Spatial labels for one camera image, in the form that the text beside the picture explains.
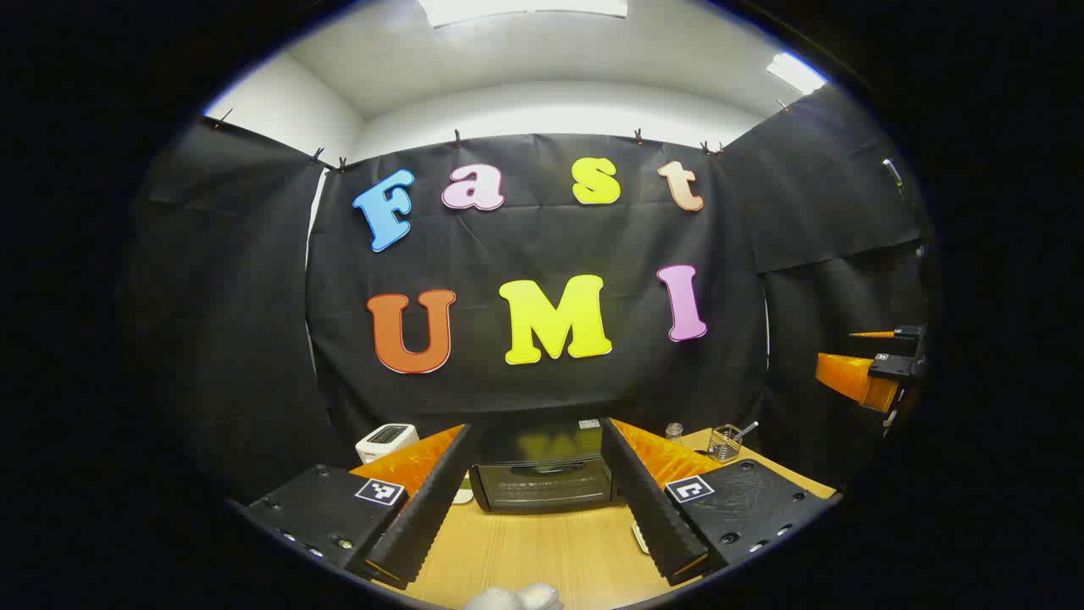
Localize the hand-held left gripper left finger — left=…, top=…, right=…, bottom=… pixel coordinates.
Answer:
left=241, top=424, right=475, bottom=591

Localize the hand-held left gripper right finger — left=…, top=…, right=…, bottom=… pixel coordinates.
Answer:
left=600, top=417, right=835, bottom=587

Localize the black electric oven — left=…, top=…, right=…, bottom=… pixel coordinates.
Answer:
left=470, top=418, right=615, bottom=513

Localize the white toaster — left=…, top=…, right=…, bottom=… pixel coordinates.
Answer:
left=356, top=423, right=420, bottom=464

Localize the ceiling light panel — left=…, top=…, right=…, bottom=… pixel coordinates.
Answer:
left=766, top=53, right=828, bottom=95

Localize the row of black cloth clips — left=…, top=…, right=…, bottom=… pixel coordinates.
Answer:
left=216, top=100, right=793, bottom=170

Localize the metal wire utensil holder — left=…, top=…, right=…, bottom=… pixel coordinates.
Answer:
left=707, top=424, right=744, bottom=463

